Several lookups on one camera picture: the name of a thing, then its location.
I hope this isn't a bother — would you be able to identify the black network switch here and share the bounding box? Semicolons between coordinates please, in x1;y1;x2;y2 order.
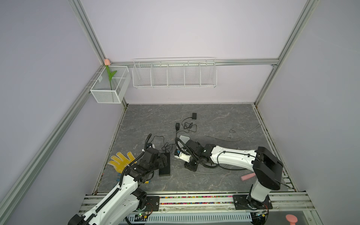
158;153;171;177

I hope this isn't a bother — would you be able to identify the white mesh basket small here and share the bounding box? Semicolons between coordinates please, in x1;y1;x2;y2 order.
90;66;131;104

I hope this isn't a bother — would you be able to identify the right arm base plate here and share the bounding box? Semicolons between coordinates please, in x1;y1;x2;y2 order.
232;194;273;211

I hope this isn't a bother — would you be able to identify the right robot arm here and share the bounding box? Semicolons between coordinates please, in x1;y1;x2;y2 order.
175;136;284;211

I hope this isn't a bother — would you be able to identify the artificial tulip flower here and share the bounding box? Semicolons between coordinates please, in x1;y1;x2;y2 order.
104;59;117;90

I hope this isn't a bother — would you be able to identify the pink purple toy shovel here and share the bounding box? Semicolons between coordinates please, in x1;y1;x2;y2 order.
241;172;256;181

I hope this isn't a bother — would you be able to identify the black power cord tangled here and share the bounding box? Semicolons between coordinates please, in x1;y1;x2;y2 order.
148;116;197;153

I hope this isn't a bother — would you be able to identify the yellow work glove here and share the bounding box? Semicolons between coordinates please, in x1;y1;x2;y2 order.
107;151;136;173

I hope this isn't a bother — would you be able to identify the white wire basket long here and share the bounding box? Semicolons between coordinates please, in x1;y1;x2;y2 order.
132;57;218;88

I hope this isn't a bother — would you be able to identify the grey ethernet cable far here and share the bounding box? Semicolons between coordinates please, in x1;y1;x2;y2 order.
204;124;262;142

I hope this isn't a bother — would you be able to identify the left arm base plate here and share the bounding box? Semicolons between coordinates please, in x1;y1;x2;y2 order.
136;196;160;212

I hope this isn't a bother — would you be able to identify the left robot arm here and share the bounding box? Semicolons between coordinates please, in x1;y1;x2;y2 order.
68;134;167;225

